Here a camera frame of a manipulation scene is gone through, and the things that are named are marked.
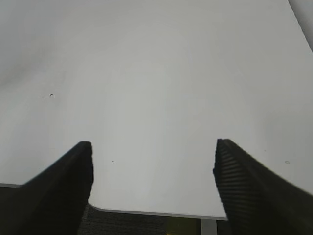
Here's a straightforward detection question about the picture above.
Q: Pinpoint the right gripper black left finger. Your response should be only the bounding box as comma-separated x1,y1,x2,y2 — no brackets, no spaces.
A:
0,141,93,235

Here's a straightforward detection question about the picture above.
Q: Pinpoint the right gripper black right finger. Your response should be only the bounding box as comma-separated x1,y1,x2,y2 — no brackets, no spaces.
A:
213,139,313,235

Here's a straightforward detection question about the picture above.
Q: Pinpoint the white table leg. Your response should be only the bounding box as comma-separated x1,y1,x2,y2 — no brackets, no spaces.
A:
201,219,218,235

